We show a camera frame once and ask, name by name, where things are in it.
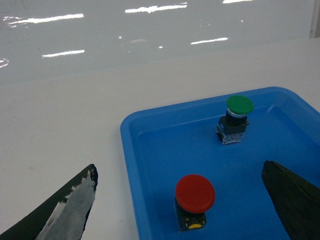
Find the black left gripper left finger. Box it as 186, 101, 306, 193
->
0, 164, 98, 240

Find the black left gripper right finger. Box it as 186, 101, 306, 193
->
261, 160, 320, 240

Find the red mushroom push button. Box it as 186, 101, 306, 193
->
174, 174, 216, 232

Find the green mushroom push button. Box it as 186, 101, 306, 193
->
216, 95, 254, 145

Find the blue plastic tray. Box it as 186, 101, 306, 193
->
120, 87, 320, 240

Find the white glossy board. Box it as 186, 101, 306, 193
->
0, 0, 317, 87

